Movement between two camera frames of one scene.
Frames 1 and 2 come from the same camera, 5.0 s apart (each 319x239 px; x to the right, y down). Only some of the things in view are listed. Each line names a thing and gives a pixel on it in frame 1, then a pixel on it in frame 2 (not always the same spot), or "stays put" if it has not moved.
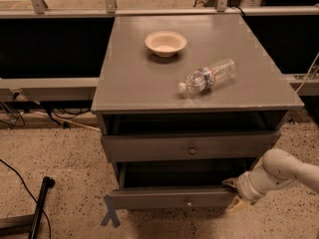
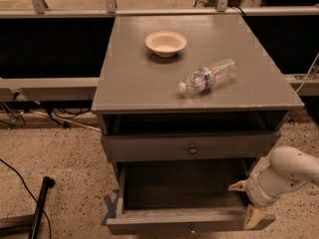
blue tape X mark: [111, 214] stays put
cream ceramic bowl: [165, 44] stays put
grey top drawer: [188, 146] stays put
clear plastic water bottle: [206, 77] stays put
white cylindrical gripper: [241, 187] to [253, 189]
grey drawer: [178, 184] to [175, 222]
